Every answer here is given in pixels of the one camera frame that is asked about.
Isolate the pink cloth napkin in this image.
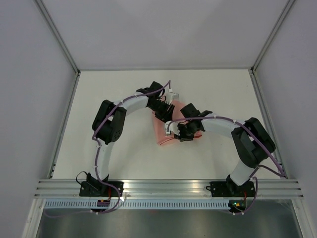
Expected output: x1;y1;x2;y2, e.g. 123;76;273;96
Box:
151;99;203;147

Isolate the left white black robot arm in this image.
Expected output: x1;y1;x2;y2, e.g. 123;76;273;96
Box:
79;81;175;197

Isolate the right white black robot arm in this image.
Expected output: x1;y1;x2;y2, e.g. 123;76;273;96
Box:
174;104;276;196

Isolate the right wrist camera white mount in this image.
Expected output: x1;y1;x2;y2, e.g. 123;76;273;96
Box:
164;121;180;135

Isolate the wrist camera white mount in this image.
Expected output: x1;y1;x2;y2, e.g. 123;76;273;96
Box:
165;88;179;104
164;121;180;135

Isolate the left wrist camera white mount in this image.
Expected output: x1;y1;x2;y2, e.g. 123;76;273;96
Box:
165;88;179;104

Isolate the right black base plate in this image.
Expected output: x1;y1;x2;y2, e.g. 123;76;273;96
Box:
205;181;256;198

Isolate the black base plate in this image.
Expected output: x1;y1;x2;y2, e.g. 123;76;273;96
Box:
205;181;256;198
79;181;124;197

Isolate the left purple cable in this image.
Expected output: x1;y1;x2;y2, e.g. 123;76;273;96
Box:
91;79;173;184

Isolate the purple cable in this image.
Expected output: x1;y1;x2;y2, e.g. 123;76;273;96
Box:
165;116;285;199
91;79;173;184

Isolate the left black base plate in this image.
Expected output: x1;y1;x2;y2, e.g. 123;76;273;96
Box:
79;181;124;197

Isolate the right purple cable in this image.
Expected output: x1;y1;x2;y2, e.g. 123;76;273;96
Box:
165;116;285;199

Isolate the white slotted cable duct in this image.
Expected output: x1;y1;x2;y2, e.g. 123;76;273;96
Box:
44;199;230;210

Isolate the aluminium mounting rail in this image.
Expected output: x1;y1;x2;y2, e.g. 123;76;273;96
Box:
33;179;304;200

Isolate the right aluminium frame post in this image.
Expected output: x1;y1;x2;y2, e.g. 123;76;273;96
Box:
250;0;297;74

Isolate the aluminium frame post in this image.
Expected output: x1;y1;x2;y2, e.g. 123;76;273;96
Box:
250;0;297;74
34;0;80;76

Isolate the left aluminium frame post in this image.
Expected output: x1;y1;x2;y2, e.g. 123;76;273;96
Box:
34;0;80;76

